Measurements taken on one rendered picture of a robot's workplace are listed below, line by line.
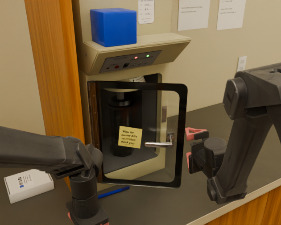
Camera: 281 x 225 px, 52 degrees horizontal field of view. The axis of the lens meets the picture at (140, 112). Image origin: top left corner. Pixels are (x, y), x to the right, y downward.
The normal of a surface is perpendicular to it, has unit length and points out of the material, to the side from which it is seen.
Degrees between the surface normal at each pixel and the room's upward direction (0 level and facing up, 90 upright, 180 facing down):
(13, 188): 0
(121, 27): 90
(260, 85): 99
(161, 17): 90
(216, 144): 10
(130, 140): 90
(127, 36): 90
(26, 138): 64
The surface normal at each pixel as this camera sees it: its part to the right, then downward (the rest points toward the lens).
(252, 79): -0.98, 0.21
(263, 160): 0.00, -0.90
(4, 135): 0.90, -0.39
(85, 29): 0.50, 0.37
